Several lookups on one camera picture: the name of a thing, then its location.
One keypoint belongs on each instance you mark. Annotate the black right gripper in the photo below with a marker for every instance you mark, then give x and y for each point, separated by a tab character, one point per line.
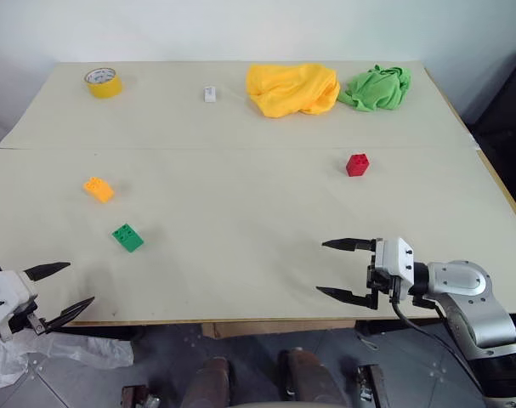
378	287

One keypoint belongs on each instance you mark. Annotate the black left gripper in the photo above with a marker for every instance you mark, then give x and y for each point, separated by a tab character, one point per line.
33	318

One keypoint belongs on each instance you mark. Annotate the white plastic bag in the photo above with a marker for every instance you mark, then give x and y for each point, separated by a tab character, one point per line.
70	351

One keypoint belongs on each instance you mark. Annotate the green toy brick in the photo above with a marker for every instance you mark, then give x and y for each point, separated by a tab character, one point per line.
128	238

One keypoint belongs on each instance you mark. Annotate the red toy brick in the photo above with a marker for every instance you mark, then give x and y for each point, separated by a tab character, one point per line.
357	165

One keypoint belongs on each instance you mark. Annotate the yellow toy brick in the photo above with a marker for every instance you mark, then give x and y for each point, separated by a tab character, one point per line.
99	190

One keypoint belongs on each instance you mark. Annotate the dark brown rounded shape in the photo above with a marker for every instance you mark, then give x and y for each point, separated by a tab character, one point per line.
313	378
207	382

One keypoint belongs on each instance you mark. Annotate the green crumpled cloth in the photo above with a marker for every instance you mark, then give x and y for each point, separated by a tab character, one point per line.
377	89

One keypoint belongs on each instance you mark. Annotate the yellow crumpled cloth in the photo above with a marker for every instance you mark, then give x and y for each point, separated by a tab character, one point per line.
291	90

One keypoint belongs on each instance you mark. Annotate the yellow tape roll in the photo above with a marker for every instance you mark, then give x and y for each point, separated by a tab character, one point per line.
105	87

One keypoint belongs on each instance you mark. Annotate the black furniture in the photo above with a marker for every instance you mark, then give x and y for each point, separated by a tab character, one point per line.
508	127

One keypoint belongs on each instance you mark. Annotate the small white box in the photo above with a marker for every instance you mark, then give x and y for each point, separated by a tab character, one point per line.
209	94

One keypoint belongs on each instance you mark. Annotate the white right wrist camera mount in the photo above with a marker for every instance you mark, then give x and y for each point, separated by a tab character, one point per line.
394	260

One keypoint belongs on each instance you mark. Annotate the rusty metal bracket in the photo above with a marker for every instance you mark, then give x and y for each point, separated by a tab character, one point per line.
136	396
370	384

